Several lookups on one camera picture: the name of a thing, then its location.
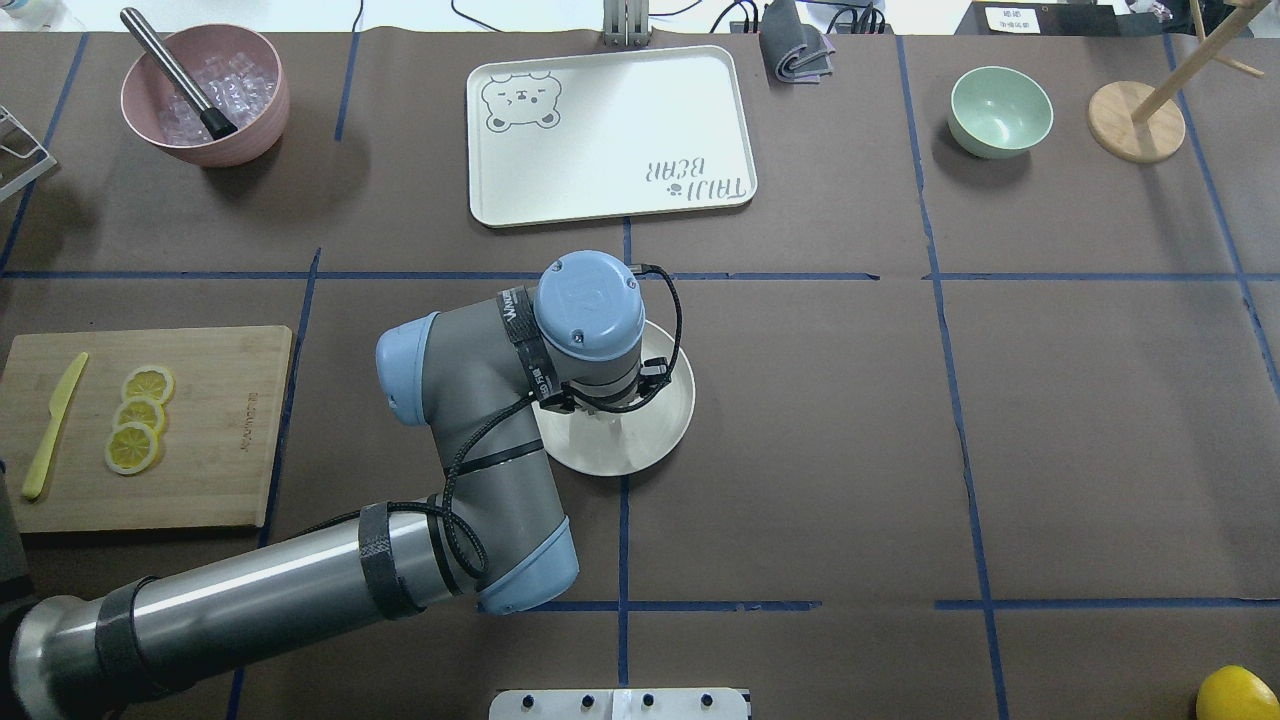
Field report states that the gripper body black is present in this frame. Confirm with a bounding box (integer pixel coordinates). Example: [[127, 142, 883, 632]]
[[536, 357, 673, 414]]

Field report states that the cream round plate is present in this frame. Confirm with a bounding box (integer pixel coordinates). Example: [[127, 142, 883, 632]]
[[532, 313, 696, 477]]

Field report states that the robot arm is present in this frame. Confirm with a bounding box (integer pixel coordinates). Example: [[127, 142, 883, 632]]
[[3, 250, 680, 719]]

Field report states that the white bear tray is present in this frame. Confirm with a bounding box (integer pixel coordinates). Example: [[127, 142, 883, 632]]
[[465, 45, 759, 228]]

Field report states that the grey folded cloth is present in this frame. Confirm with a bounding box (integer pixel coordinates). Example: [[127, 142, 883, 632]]
[[759, 1, 835, 85]]

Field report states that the mint green bowl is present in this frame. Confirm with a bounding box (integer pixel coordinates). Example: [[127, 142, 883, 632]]
[[947, 67, 1055, 160]]

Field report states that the bamboo cutting board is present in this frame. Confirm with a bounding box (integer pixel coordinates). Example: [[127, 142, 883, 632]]
[[1, 325, 293, 533]]

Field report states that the black label stand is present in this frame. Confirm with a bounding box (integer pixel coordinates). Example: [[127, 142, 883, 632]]
[[954, 1, 1121, 37]]

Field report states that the steel muddler black tip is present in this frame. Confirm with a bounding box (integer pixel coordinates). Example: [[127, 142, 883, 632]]
[[119, 6, 238, 140]]

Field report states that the pink bowl with ice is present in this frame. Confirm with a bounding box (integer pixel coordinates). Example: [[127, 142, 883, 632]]
[[119, 23, 291, 168]]

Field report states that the lemon slice middle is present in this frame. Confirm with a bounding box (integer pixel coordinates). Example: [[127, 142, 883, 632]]
[[111, 396, 168, 434]]

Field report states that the wooden mug tree stand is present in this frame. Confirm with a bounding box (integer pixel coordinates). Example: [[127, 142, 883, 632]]
[[1085, 1, 1270, 164]]

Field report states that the yellow plastic knife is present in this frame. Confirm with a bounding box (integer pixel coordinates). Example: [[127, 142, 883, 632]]
[[20, 352, 90, 502]]

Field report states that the yellow lemon lower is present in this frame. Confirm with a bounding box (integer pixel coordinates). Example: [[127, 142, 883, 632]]
[[1194, 665, 1279, 719]]

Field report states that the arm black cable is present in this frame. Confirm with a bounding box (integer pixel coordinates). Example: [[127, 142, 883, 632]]
[[291, 263, 684, 582]]

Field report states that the aluminium frame post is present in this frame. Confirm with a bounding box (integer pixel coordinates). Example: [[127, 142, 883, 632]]
[[602, 0, 652, 47]]

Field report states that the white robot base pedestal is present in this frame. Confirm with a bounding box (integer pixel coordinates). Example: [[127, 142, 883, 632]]
[[488, 687, 753, 719]]

